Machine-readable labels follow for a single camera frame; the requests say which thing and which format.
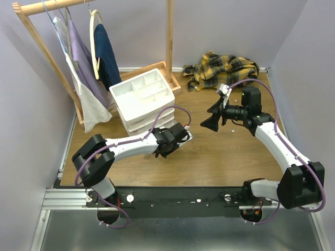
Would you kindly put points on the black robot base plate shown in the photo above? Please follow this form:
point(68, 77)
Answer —
point(185, 202)

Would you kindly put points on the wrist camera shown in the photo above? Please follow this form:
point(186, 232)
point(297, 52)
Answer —
point(224, 91)
point(187, 138)

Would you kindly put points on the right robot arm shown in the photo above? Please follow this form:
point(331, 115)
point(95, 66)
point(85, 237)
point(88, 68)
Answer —
point(302, 181)

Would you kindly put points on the navy blue hanging garment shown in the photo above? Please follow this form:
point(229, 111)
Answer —
point(108, 70)

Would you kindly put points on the cream wooden hanger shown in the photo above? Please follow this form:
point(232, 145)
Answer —
point(95, 60)

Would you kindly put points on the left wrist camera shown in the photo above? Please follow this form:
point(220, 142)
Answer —
point(187, 138)

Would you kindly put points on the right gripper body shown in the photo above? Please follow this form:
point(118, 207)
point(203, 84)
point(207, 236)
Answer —
point(233, 112)

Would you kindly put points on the yellow plaid shirt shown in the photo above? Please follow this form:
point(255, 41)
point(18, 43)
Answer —
point(214, 69)

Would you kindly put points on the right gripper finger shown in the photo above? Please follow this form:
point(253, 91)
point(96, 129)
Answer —
point(212, 122)
point(215, 108)

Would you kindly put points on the lavender hanging garment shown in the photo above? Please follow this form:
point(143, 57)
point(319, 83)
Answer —
point(85, 71)

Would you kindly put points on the white hanging garment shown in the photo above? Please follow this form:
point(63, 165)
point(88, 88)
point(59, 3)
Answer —
point(93, 111)

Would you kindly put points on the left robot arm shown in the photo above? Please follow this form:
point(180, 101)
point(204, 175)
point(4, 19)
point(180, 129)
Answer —
point(95, 158)

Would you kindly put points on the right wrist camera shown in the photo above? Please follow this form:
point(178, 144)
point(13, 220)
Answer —
point(224, 91)

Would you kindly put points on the white drawer organizer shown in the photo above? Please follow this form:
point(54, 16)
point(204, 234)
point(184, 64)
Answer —
point(140, 102)

